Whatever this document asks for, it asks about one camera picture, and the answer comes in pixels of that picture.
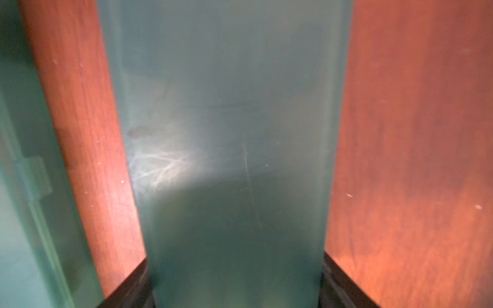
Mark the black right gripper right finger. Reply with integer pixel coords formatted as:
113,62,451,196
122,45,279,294
318,253,379,308

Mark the dark green pencil case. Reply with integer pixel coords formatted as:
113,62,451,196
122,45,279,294
97,1,353,307
1,1,103,307

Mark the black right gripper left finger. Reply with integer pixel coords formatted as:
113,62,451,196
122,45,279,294
98,259,155,308

